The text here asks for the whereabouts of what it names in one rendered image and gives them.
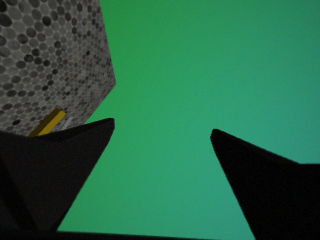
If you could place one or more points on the olive yellow rectangular bar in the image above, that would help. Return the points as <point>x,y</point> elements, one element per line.
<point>51,120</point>

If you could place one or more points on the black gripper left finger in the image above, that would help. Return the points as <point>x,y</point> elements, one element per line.
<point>44,174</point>

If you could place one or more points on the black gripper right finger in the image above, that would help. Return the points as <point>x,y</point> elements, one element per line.
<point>278,197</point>

